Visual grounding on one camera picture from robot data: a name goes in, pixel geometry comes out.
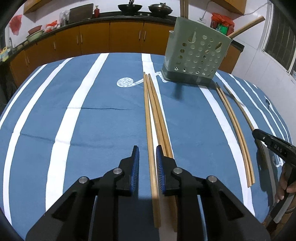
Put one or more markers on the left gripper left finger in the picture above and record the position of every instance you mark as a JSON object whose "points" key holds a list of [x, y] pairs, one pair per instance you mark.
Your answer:
{"points": [[88, 210]]}

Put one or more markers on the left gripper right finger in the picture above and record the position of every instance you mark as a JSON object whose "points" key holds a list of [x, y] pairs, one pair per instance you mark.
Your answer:
{"points": [[206, 208]]}

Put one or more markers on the thin wooden chopstick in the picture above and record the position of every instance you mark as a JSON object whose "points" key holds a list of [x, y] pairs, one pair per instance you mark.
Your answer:
{"points": [[164, 208], [150, 150], [161, 126]]}

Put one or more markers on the person's right hand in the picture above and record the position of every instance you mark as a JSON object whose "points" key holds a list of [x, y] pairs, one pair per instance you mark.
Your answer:
{"points": [[283, 186]]}

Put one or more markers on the dark thin chopstick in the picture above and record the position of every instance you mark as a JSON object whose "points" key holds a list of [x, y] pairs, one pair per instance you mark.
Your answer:
{"points": [[257, 142]]}

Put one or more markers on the blue white striped tablecloth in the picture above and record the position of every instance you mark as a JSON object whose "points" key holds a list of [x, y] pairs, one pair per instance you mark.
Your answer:
{"points": [[82, 115]]}

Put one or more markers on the window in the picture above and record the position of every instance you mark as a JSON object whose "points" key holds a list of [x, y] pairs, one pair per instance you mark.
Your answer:
{"points": [[280, 41]]}

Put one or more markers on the green perforated utensil holder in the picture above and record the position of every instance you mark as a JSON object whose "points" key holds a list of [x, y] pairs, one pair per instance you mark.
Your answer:
{"points": [[194, 53]]}

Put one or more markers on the green and red packages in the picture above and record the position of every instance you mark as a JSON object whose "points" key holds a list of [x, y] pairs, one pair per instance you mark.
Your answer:
{"points": [[222, 24]]}

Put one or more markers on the wooden base cabinets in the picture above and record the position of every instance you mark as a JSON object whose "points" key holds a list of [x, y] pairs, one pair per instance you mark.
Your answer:
{"points": [[127, 36]]}

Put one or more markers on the stacked bowls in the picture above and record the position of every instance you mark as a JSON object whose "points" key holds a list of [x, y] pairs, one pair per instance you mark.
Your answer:
{"points": [[35, 33]]}

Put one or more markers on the black wok with lid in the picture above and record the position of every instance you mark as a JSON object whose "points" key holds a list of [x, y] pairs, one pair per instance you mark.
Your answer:
{"points": [[160, 9]]}

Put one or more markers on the red bottle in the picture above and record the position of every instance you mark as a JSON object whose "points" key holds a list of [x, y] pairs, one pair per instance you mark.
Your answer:
{"points": [[96, 11]]}

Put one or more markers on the red plastic bag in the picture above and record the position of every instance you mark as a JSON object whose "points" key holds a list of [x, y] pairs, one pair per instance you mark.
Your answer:
{"points": [[15, 24]]}

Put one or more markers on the wooden upper cabinets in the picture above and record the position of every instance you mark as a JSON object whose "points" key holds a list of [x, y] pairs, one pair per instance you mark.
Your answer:
{"points": [[234, 6]]}

